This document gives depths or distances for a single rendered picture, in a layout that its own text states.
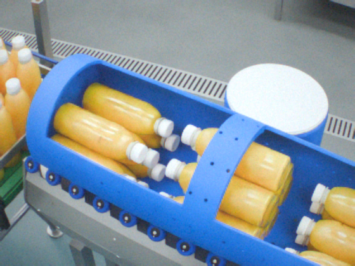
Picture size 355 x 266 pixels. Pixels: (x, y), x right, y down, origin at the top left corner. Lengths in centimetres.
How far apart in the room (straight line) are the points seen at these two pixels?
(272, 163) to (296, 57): 236
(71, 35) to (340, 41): 178
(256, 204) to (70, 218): 53
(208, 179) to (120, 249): 40
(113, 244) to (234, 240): 40
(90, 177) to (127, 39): 234
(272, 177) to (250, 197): 5
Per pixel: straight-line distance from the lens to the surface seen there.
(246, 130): 103
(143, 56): 326
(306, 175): 120
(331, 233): 107
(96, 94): 125
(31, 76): 149
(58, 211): 138
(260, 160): 102
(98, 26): 357
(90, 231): 134
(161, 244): 122
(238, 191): 102
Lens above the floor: 195
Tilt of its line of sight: 45 degrees down
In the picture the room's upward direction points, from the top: straight up
